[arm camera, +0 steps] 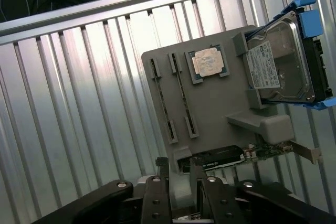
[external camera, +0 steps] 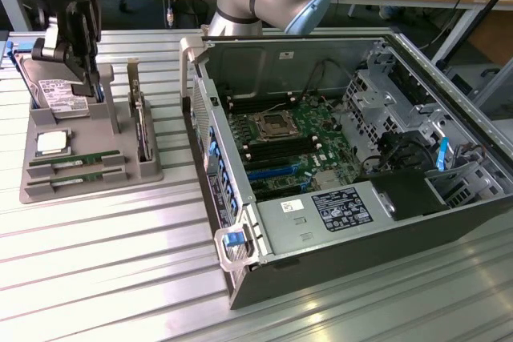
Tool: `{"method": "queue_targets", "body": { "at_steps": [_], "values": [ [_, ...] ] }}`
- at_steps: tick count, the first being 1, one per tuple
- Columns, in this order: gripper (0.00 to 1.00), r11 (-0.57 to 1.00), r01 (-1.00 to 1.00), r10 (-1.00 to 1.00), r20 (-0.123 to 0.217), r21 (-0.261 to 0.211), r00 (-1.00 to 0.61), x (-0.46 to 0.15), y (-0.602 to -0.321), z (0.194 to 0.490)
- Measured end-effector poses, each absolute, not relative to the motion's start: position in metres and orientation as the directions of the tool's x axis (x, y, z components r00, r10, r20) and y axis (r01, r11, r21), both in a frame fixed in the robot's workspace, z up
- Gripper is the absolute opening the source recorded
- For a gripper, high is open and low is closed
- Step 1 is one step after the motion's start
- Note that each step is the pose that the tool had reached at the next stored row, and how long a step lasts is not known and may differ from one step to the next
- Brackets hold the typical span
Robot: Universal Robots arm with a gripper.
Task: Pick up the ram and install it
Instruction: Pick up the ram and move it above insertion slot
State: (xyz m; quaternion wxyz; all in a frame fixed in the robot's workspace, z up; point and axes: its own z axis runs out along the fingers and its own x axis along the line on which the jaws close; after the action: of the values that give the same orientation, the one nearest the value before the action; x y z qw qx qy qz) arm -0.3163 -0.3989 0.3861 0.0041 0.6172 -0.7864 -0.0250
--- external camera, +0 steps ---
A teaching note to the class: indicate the blue expansion slot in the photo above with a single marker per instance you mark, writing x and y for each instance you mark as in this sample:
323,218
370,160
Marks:
272,174

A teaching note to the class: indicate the graphics card with bracket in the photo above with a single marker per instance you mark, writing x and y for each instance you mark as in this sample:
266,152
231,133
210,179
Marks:
142,129

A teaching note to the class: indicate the long black expansion slot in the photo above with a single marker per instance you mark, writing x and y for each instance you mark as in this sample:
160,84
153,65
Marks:
276,163

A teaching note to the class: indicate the silver CPU chip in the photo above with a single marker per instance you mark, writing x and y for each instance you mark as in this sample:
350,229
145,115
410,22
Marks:
52,142

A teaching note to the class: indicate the blue case latch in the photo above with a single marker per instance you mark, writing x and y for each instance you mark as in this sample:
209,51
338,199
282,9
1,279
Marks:
233,239

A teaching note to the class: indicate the CPU socket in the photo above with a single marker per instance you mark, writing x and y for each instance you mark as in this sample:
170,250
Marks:
274,125

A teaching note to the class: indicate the black tripod pole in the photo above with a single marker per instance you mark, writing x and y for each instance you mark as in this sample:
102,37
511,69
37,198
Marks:
495,3

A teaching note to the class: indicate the metal socket locking lever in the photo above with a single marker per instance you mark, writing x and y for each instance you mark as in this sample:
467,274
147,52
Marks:
276,107

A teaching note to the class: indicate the silver chipset heatsink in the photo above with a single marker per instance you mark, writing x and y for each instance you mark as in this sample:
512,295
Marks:
326,181

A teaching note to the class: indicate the RAM slot white latches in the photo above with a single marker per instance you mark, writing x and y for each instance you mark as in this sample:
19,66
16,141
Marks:
282,150
262,103
280,142
260,97

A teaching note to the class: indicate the grey equipment case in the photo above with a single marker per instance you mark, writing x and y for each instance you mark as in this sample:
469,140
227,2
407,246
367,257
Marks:
497,93

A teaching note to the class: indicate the RAM slot black latches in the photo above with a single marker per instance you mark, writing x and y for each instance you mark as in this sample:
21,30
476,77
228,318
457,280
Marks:
276,138
280,146
260,100
264,106

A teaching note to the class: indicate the blue disk bay latch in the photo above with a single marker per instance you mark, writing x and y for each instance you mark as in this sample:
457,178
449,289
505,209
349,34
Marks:
442,154

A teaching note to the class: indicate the green RAM stick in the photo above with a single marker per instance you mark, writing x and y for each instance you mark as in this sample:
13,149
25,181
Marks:
92,158
80,179

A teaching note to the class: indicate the green motherboard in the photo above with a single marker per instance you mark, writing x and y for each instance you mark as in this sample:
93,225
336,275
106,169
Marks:
320,133

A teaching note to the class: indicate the open black PC case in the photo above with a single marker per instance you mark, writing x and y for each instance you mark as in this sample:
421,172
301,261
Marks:
360,262

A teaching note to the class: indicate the tall metal disk bay cage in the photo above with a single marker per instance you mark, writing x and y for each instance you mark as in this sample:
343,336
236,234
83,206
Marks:
372,109

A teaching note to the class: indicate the grey power supply unit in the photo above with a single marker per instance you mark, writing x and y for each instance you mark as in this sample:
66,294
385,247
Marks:
288,230

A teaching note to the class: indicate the silver hard disk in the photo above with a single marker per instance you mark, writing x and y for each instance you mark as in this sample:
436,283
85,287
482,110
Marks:
52,97

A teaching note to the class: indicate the low metal disk bay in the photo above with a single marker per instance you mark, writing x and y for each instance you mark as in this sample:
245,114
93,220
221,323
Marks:
461,190

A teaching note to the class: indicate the grey parts rack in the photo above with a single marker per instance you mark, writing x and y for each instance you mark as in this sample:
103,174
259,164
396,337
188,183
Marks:
92,146

